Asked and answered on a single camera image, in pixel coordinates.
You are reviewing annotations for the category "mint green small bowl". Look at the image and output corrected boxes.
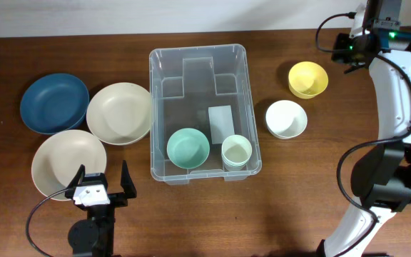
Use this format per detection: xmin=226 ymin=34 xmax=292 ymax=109
xmin=166 ymin=128 xmax=210 ymax=169

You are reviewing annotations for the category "white small bowl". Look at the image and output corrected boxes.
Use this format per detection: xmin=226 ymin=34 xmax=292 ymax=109
xmin=265 ymin=100 xmax=308 ymax=139

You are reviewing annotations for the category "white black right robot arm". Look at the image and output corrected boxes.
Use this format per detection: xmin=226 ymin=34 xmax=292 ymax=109
xmin=316 ymin=0 xmax=411 ymax=256

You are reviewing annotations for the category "dark blue bowl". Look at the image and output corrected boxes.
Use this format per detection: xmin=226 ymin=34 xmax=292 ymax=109
xmin=19 ymin=73 xmax=90 ymax=135

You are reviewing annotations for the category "clear plastic storage bin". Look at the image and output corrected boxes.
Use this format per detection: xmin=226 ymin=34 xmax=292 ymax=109
xmin=149 ymin=44 xmax=263 ymax=185

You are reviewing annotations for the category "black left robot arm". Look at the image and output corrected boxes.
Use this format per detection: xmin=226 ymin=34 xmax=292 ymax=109
xmin=65 ymin=161 xmax=137 ymax=256

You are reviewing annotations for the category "cream cup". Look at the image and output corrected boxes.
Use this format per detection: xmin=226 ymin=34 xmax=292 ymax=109
xmin=221 ymin=135 xmax=253 ymax=162

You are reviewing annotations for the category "grey cup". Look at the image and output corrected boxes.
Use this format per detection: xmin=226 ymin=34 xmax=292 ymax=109
xmin=224 ymin=165 xmax=245 ymax=171

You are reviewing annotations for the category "yellow small bowl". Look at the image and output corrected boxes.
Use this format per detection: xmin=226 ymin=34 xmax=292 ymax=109
xmin=288 ymin=61 xmax=329 ymax=99

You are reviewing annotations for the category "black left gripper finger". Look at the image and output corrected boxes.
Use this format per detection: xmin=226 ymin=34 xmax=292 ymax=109
xmin=67 ymin=164 xmax=86 ymax=188
xmin=121 ymin=160 xmax=137 ymax=198

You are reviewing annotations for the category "white label in bin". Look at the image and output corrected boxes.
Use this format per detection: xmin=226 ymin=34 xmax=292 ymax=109
xmin=208 ymin=105 xmax=235 ymax=144

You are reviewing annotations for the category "beige bowl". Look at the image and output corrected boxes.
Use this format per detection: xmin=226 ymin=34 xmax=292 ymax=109
xmin=86 ymin=82 xmax=151 ymax=146
xmin=31 ymin=130 xmax=107 ymax=196

